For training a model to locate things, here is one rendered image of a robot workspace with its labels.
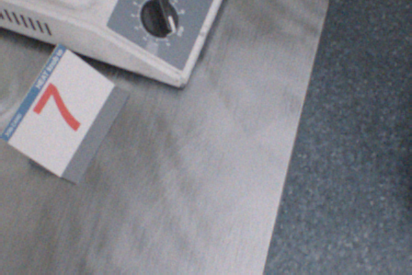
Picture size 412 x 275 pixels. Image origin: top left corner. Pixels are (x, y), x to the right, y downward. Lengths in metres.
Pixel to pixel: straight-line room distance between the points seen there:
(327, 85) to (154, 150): 0.89
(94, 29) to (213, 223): 0.18
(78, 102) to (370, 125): 0.90
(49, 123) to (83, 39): 0.07
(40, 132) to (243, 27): 0.20
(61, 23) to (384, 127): 0.94
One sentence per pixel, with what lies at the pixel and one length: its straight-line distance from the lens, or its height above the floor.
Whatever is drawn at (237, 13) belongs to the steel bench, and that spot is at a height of 0.75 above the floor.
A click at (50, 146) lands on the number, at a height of 0.77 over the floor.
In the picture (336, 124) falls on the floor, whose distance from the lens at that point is 1.50.
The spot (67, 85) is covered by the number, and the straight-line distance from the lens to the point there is 0.67.
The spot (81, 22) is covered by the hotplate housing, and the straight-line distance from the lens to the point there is 0.65.
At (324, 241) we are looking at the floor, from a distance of 1.43.
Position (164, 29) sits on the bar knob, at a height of 0.80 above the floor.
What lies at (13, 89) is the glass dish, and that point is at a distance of 0.69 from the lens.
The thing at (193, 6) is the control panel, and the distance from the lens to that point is 0.68.
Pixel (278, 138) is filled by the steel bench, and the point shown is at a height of 0.75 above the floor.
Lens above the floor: 1.37
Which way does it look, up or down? 67 degrees down
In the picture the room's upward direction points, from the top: 4 degrees counter-clockwise
